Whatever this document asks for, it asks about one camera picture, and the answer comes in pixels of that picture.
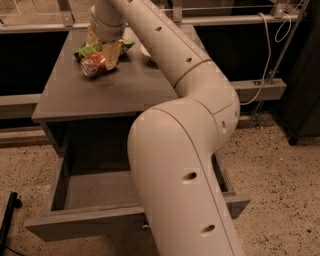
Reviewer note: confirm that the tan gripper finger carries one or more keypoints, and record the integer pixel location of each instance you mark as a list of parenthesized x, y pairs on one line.
[(111, 52), (91, 37)]

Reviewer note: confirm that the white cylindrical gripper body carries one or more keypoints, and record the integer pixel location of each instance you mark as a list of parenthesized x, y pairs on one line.
[(106, 32)]

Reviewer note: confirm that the red coke can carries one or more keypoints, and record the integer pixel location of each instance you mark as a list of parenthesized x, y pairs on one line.
[(93, 65)]

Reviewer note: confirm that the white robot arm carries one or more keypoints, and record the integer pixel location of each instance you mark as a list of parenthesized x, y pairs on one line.
[(207, 104)]

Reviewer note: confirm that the grey open top drawer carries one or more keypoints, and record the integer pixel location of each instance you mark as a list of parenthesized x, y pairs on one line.
[(119, 174)]

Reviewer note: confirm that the green chip bag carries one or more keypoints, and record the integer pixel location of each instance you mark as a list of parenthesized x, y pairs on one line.
[(87, 50)]

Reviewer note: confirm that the white paper bowl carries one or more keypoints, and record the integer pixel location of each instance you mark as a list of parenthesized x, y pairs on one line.
[(146, 53)]

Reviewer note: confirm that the grey wooden cabinet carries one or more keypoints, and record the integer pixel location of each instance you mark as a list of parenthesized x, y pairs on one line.
[(135, 85)]

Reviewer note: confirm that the black pole base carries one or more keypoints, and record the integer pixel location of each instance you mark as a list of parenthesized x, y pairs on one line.
[(13, 203)]

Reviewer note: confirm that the metal railing frame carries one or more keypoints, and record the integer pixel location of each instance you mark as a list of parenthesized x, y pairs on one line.
[(45, 15)]

